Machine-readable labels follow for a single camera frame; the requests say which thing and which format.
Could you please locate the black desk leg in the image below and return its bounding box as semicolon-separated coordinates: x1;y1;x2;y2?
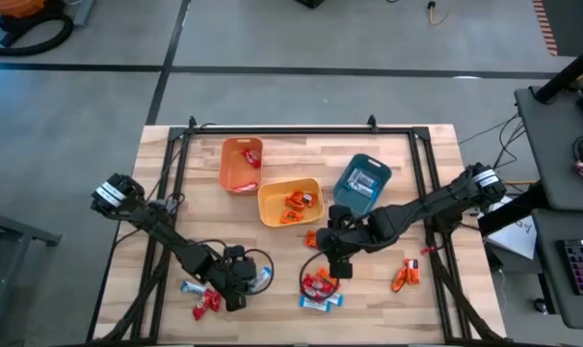
477;181;545;238

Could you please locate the black backlit keyboard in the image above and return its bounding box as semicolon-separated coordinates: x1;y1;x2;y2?
557;238;583;296

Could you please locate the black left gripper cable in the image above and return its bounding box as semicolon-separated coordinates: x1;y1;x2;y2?
245;248;276;296

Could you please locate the yellow cable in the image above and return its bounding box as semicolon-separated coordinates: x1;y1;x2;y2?
426;0;450;26

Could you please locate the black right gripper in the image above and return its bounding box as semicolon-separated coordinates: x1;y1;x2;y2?
315;204;377;280

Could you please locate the white paper sheet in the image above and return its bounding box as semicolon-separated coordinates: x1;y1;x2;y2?
485;195;539;261

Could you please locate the black aluminium table frame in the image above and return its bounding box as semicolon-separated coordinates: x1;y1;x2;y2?
86;114;512;347

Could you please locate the teal plastic bin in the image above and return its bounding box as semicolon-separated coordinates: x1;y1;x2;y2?
331;152;393;217

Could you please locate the grey desk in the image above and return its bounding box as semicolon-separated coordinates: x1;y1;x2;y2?
514;85;583;213
531;207;583;332

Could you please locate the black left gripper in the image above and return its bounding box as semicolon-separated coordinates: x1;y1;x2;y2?
207;245;260;312

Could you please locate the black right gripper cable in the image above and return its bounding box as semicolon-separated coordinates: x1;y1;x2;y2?
298;249;341;303

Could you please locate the orange plastic bin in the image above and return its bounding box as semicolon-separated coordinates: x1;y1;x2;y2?
218;136;265;197

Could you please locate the black side table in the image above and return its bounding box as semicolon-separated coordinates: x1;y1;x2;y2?
0;192;63;347

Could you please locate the red KitKat bar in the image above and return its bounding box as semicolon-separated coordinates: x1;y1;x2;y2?
231;180;260;194
308;282;336;303
302;273;330;292
192;290;214;322
203;288;224;313
241;147;263;170

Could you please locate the black vacuum hose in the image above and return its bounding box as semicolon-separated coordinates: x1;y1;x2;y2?
0;12;75;58

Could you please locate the orange vacuum cleaner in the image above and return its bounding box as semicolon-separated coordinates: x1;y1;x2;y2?
0;0;47;19

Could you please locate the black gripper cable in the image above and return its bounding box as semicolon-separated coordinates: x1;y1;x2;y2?
245;248;276;296
298;249;341;303

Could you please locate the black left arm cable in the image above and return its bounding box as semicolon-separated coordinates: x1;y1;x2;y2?
144;122;218;203

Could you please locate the dark mat striped edge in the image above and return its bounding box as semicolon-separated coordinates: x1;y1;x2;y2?
531;0;583;58

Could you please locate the black floor cable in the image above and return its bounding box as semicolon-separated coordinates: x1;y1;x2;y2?
457;111;541;192

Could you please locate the yellow plastic bin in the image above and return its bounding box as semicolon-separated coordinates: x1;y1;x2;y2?
256;176;326;228

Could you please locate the black pole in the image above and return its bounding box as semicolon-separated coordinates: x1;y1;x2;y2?
533;40;583;105

